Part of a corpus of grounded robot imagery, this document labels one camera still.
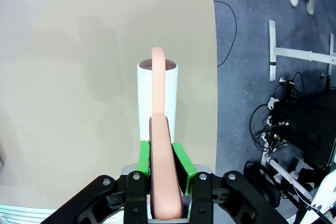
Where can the white table leg frame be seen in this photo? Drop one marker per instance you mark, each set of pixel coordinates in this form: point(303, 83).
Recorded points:
point(288, 52)

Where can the aluminium table edge rail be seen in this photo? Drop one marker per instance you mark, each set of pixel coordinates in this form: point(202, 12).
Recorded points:
point(23, 214)

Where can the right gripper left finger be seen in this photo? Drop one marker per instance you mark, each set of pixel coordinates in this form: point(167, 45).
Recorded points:
point(115, 203)

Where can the black equipment box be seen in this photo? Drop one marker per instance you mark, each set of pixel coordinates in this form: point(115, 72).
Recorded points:
point(309, 124)

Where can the white power strip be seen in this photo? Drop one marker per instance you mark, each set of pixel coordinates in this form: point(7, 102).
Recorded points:
point(269, 140)

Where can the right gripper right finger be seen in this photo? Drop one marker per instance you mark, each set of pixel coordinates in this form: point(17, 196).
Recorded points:
point(223, 203)

